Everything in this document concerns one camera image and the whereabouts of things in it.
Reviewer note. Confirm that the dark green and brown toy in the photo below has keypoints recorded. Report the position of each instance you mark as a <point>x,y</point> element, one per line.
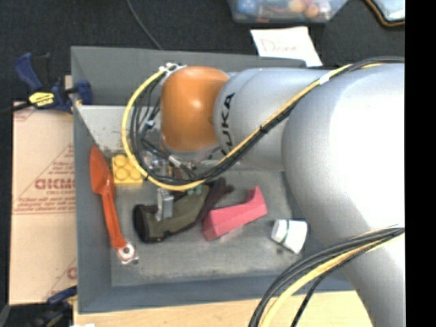
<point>184,213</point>

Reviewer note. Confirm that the yellow toy brick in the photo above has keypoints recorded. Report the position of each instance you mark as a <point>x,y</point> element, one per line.
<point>124,173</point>

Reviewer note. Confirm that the grey metal bin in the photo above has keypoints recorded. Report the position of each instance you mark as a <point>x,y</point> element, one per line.
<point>190,261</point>

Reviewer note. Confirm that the orange toy shovel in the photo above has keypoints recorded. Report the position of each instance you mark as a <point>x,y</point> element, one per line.
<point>109,199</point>

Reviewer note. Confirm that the brown cardboard board red print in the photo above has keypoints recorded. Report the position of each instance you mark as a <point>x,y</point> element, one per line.
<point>41,216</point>

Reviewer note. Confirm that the pink-red angular block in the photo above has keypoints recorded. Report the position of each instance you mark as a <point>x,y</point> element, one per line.
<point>231,218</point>

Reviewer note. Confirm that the white cup with green stripe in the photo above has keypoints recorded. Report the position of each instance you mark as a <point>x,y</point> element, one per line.
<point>293,233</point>

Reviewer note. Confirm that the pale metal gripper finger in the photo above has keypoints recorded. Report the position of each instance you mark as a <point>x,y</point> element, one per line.
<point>160,196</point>
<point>168,207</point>

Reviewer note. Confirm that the dark brown curved piece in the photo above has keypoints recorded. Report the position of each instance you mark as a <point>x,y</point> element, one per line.
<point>216,192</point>

